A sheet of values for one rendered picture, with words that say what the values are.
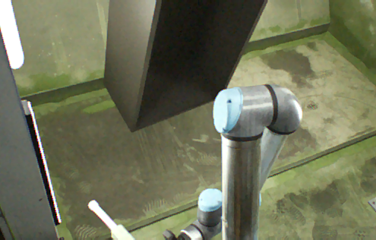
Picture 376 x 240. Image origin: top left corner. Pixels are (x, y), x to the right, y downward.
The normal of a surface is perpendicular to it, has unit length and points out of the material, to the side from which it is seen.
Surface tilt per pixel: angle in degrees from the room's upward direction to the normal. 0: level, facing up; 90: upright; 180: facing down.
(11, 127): 90
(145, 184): 0
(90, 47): 57
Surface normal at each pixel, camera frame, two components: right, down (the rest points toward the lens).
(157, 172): 0.10, -0.67
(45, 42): 0.43, 0.21
